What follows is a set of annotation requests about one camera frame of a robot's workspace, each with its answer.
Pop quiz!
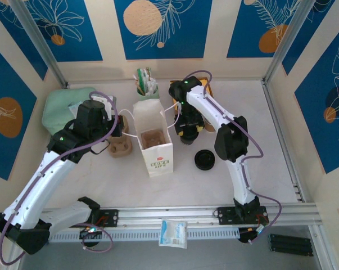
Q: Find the white blue plastic packet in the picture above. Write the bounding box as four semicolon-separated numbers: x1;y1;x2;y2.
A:
158;219;188;250

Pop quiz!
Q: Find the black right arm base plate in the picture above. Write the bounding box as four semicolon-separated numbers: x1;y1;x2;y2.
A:
216;206;269;226

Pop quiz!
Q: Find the black ribbed block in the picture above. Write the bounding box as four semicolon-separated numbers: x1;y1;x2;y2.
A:
268;233;314;257

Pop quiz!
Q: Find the aluminium front rail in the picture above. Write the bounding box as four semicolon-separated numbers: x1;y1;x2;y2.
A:
13;202;324;233

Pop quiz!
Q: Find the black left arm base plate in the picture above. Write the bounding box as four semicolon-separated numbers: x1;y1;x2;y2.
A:
67;208;119;228

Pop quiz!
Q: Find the green plastic container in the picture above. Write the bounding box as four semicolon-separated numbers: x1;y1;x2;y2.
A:
42;87;94;136

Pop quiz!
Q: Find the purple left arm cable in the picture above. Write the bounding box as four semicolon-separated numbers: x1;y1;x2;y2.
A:
0;91;120;267

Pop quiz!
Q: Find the aluminium frame post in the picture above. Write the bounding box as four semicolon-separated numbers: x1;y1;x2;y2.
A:
9;0;69;88
262;0;318;87

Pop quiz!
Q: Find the white paper takeout bag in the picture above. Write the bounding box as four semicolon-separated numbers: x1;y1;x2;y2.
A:
120;100;181;178

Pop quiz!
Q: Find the grey slotted cable duct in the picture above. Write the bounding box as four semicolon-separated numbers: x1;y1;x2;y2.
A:
48;227;241;243

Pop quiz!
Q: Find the black cup lid stack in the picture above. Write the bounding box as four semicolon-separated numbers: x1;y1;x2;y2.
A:
193;148;216;171

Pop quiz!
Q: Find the green white sachet stick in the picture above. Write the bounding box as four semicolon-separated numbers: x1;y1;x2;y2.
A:
136;67;147;88

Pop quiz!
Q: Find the mint green holder cup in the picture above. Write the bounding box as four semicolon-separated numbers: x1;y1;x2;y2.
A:
137;84;161;102

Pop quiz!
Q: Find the yellow napkin stack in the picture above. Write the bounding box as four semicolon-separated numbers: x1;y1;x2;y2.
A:
170;79;214;105

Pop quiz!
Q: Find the brown pulp cup carrier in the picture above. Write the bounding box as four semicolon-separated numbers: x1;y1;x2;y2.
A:
141;131;166;149
107;115;132;158

